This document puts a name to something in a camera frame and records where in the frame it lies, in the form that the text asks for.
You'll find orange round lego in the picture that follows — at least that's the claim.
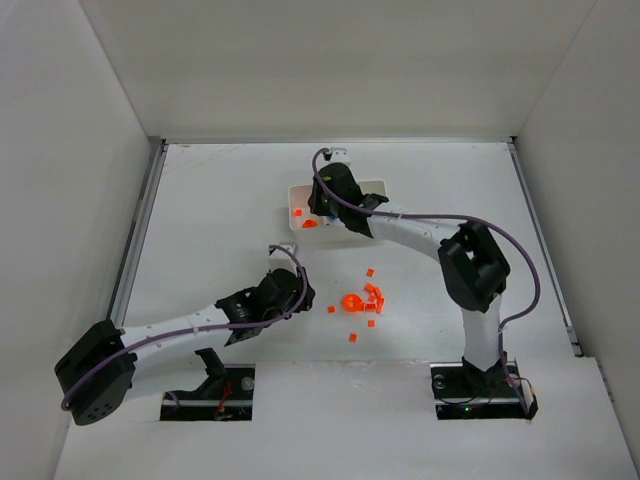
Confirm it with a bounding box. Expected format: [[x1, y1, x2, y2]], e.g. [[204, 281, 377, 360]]
[[342, 293, 366, 313], [302, 219, 318, 229]]

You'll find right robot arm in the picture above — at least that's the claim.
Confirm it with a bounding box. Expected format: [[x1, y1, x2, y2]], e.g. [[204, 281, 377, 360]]
[[308, 162, 511, 377]]

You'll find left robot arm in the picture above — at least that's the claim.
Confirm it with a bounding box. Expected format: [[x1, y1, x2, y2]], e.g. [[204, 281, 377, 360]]
[[54, 268, 316, 426]]

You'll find white three-compartment container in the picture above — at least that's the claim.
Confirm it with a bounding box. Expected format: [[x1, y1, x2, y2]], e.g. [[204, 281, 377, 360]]
[[287, 178, 390, 246]]

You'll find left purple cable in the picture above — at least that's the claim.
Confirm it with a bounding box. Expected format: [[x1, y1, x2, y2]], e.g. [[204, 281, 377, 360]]
[[60, 244, 309, 412]]

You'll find purple cable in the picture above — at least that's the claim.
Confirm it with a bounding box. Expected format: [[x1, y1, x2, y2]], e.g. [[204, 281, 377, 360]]
[[311, 147, 542, 401], [60, 244, 309, 412]]

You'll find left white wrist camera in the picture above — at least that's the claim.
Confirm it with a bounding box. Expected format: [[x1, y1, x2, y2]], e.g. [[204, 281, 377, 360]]
[[268, 243, 297, 273]]

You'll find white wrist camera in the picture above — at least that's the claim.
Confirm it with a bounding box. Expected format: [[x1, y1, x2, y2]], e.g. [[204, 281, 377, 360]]
[[268, 243, 297, 273], [321, 147, 351, 165]]

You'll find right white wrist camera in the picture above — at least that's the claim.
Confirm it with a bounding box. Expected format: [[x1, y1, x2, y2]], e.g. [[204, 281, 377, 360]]
[[321, 147, 351, 165]]

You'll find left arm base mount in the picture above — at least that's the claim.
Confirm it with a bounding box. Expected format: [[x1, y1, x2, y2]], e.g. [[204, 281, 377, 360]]
[[159, 348, 256, 423]]

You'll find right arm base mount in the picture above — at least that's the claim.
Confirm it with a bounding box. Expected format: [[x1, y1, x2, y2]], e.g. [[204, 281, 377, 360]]
[[430, 361, 539, 420]]

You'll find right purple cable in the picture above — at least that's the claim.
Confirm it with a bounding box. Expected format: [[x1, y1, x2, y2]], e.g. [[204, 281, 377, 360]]
[[311, 147, 542, 401]]

